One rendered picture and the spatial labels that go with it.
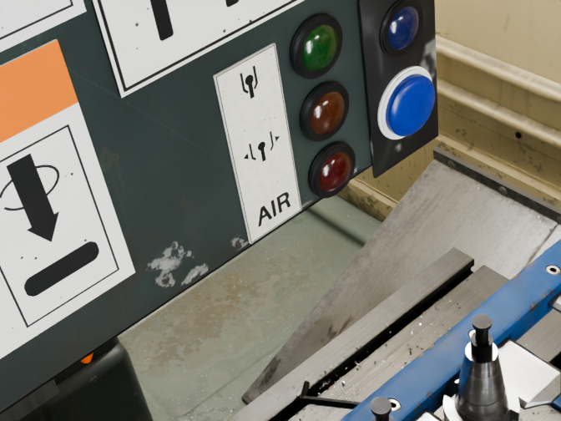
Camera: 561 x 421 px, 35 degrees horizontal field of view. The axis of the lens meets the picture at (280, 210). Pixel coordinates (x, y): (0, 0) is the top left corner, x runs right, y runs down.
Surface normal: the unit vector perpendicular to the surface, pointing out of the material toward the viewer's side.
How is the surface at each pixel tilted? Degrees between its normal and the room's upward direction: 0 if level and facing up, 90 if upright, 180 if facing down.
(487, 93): 90
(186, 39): 90
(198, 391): 0
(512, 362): 0
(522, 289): 0
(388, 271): 25
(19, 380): 90
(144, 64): 90
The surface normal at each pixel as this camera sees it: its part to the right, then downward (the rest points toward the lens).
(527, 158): -0.76, 0.50
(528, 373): -0.14, -0.76
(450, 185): -0.44, -0.48
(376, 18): 0.64, 0.42
